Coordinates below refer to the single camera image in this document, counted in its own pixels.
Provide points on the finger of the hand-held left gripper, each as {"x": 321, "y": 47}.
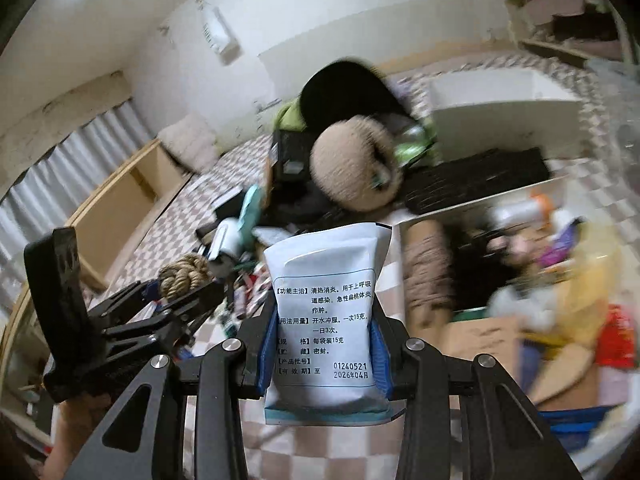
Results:
{"x": 135, "y": 297}
{"x": 195, "y": 305}

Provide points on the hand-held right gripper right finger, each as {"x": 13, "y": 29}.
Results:
{"x": 385, "y": 355}

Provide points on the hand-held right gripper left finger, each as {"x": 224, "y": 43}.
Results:
{"x": 267, "y": 340}

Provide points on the white medicine sachet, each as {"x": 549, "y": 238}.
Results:
{"x": 325, "y": 310}

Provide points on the white shoe box lid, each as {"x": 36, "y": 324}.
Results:
{"x": 525, "y": 270}

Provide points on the person's left hand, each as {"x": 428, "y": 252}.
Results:
{"x": 80, "y": 425}

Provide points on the carved wooden plaque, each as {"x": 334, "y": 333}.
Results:
{"x": 480, "y": 350}

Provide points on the checkered bedsheet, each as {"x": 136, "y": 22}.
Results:
{"x": 200, "y": 200}

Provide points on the teal and white bottle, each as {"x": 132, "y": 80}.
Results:
{"x": 250, "y": 215}

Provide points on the white curtain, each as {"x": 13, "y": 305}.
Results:
{"x": 65, "y": 175}

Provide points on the white cotton wad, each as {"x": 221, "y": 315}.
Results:
{"x": 515, "y": 307}

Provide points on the beige pillow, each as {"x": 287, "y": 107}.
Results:
{"x": 190, "y": 140}

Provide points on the black box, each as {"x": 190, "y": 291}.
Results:
{"x": 292, "y": 157}

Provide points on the black stitched glove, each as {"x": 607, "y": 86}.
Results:
{"x": 475, "y": 180}

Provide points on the orange capped plastic bottle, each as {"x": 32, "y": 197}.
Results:
{"x": 520, "y": 210}

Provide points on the purple tube black cap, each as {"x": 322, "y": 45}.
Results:
{"x": 560, "y": 242}

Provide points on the yellow translucent soap box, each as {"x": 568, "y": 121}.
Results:
{"x": 592, "y": 290}

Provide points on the red foil packet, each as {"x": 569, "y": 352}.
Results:
{"x": 615, "y": 335}

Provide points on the white shoe box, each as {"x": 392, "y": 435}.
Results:
{"x": 500, "y": 110}

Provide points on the open wardrobe shelf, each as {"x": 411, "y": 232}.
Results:
{"x": 540, "y": 35}

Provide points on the wooden bed frame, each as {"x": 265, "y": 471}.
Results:
{"x": 130, "y": 205}

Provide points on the white wall unit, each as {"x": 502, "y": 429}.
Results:
{"x": 217, "y": 30}

